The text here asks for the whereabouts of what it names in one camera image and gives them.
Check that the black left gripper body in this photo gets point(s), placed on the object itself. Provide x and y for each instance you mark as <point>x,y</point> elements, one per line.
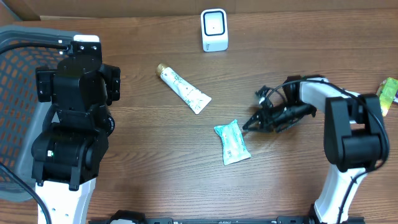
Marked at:
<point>42,83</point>

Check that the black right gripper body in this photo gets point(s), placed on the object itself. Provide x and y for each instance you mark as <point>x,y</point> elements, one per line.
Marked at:
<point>267,115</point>

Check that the teal wet wipes pack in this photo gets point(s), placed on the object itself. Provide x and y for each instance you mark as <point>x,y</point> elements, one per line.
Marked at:
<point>234,148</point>

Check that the white tube with gold cap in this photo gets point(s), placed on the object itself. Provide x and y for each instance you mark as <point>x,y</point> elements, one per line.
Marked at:
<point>192,96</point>

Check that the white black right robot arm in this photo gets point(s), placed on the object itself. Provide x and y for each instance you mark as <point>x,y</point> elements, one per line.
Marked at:
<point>355,141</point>

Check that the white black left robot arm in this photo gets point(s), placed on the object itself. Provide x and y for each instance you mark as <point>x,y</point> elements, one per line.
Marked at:
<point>74,138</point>

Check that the white barcode scanner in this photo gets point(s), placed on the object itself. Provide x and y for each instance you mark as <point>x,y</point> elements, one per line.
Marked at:
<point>214,30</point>

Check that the grey plastic shopping basket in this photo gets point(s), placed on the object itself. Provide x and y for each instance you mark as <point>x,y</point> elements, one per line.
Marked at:
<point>22,115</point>

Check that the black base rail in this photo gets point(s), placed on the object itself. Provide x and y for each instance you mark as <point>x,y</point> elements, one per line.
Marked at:
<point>124,216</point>

